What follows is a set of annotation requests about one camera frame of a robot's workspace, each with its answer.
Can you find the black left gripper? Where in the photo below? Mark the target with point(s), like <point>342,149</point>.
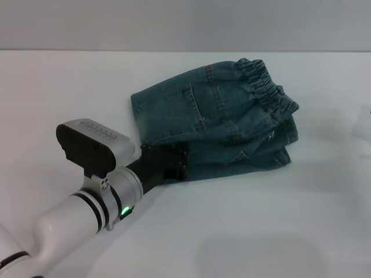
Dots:
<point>147,173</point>

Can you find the blue denim shorts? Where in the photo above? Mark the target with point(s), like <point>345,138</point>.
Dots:
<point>226,116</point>

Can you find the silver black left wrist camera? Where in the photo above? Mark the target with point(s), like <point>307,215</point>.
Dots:
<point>92,147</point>

